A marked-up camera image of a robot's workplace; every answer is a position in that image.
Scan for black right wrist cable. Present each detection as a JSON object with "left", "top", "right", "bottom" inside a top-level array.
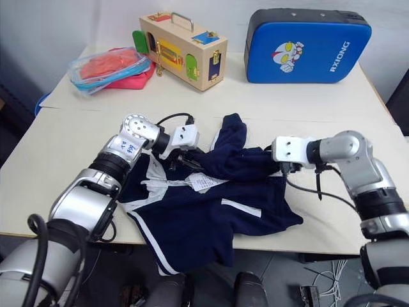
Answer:
[{"left": 282, "top": 162, "right": 359, "bottom": 212}]

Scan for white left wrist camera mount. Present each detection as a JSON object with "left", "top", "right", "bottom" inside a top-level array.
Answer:
[{"left": 158, "top": 123, "right": 201, "bottom": 160}]

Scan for white floor cables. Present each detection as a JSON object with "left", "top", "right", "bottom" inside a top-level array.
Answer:
[{"left": 312, "top": 258, "right": 350, "bottom": 302}]

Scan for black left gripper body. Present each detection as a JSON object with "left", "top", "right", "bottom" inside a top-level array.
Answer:
[{"left": 168, "top": 150, "right": 190, "bottom": 172}]

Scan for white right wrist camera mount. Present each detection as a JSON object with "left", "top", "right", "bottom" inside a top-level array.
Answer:
[{"left": 270, "top": 136, "right": 316, "bottom": 169}]

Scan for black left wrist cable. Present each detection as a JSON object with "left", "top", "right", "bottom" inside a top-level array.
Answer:
[{"left": 157, "top": 112, "right": 195, "bottom": 127}]

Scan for blue round object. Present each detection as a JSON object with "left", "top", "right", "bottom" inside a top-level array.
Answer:
[{"left": 34, "top": 92, "right": 52, "bottom": 116}]

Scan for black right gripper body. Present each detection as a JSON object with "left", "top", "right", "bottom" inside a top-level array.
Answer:
[{"left": 280, "top": 159, "right": 303, "bottom": 176}]

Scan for navy blue zip jacket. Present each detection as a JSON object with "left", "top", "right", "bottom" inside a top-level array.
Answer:
[{"left": 119, "top": 112, "right": 304, "bottom": 276}]

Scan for white paper jacket tag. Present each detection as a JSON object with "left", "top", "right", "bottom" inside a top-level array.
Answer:
[{"left": 187, "top": 172, "right": 228, "bottom": 194}]

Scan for dark rounded shape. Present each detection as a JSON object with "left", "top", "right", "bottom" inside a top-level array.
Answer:
[
  {"left": 234, "top": 271, "right": 268, "bottom": 307},
  {"left": 147, "top": 272, "right": 194, "bottom": 307}
]

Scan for blue cartoon print pad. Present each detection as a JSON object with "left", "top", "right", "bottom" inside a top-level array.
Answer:
[{"left": 243, "top": 8, "right": 373, "bottom": 84}]

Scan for clear pouch with orange cloth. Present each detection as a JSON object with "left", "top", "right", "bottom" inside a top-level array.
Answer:
[{"left": 66, "top": 47, "right": 151, "bottom": 96}]

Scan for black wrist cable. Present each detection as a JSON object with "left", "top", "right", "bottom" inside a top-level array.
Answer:
[
  {"left": 282, "top": 162, "right": 359, "bottom": 212},
  {"left": 157, "top": 112, "right": 195, "bottom": 127}
]

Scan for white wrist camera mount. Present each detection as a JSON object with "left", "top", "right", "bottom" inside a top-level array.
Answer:
[
  {"left": 270, "top": 136, "right": 316, "bottom": 169},
  {"left": 158, "top": 123, "right": 201, "bottom": 160}
]

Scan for pink folded cloth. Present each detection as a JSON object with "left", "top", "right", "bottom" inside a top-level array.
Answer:
[{"left": 104, "top": 61, "right": 157, "bottom": 91}]

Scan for wooden lock busy box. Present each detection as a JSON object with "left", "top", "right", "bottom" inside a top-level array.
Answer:
[{"left": 132, "top": 12, "right": 229, "bottom": 93}]

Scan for black left shoulder cable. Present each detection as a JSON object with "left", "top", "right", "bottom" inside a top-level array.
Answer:
[{"left": 26, "top": 213, "right": 88, "bottom": 307}]

